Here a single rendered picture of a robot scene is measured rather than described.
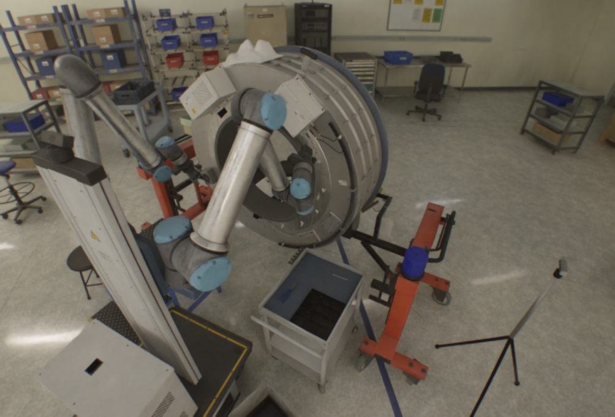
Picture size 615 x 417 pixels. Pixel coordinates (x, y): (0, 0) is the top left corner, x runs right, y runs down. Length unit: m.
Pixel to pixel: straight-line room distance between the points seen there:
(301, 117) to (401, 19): 6.25
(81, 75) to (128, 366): 1.26
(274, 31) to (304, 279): 5.24
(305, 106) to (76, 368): 1.65
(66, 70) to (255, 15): 5.20
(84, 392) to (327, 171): 1.59
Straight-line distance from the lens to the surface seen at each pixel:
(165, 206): 3.05
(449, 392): 2.55
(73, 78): 1.45
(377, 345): 2.27
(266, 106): 1.02
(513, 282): 3.38
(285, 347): 2.17
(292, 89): 1.61
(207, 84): 1.92
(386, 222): 2.31
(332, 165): 1.77
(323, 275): 2.02
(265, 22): 6.43
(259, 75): 1.84
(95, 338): 1.87
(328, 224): 2.03
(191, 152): 3.05
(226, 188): 1.06
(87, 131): 1.62
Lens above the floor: 2.23
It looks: 34 degrees down
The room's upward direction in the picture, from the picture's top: straight up
